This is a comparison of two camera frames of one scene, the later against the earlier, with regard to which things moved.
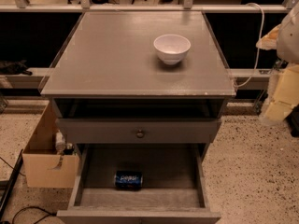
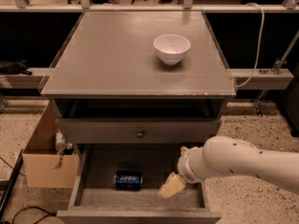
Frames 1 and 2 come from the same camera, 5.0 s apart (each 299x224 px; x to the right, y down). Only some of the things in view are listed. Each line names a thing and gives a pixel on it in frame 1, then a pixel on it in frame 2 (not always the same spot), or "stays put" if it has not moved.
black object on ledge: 14,67 stays put
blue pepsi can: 129,180 stays put
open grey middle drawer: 139,184 stays put
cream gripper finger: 270,40 -> 192,164
